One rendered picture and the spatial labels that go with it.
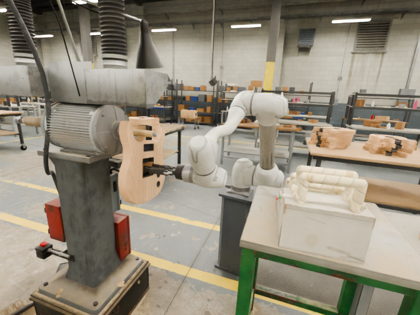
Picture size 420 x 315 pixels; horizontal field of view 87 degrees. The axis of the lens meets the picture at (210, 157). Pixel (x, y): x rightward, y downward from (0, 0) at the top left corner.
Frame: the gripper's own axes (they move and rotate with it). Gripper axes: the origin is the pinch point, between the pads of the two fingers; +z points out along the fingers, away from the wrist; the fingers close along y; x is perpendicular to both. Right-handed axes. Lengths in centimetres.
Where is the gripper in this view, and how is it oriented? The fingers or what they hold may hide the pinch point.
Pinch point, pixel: (149, 167)
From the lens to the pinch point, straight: 118.9
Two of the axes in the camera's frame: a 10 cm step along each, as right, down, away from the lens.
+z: -9.5, -1.1, 3.0
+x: 0.8, -9.9, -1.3
